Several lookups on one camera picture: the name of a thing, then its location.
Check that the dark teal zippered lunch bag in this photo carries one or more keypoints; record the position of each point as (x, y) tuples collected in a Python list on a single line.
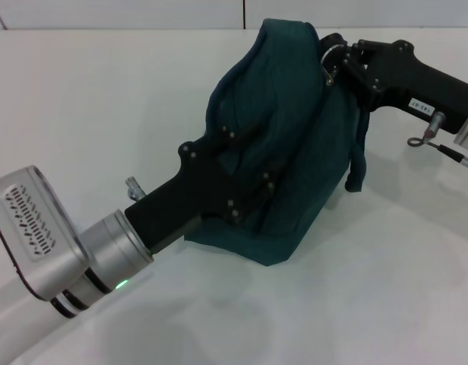
[(295, 152)]

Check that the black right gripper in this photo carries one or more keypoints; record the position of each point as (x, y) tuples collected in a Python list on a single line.
[(420, 83)]

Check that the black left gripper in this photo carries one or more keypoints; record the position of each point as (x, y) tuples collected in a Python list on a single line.
[(188, 194)]

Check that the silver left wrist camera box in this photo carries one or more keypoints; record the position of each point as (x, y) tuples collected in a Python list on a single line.
[(32, 228)]

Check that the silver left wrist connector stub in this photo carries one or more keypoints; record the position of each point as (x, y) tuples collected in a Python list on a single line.
[(134, 188)]

